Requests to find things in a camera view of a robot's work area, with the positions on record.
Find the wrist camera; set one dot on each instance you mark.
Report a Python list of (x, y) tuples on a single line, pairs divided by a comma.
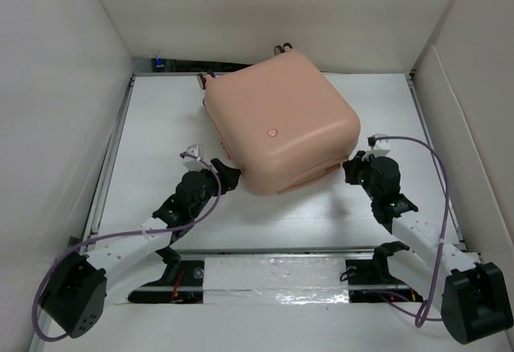
[(379, 146), (191, 157)]

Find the pink suitcase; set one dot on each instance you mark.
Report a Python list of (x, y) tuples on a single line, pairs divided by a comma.
[(280, 121)]

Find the aluminium frame rail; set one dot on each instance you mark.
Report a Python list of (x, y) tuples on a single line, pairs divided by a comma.
[(268, 251)]

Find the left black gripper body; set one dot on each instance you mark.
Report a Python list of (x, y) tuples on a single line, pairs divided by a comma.
[(214, 163)]

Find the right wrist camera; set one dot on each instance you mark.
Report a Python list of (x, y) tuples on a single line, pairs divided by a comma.
[(379, 146)]

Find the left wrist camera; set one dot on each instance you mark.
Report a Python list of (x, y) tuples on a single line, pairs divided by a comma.
[(191, 157)]

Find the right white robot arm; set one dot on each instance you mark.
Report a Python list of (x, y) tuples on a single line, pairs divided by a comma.
[(471, 297)]

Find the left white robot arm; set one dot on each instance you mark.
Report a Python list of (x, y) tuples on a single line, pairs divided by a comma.
[(95, 273)]

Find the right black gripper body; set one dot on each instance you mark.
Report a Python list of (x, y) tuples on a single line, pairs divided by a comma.
[(359, 172)]

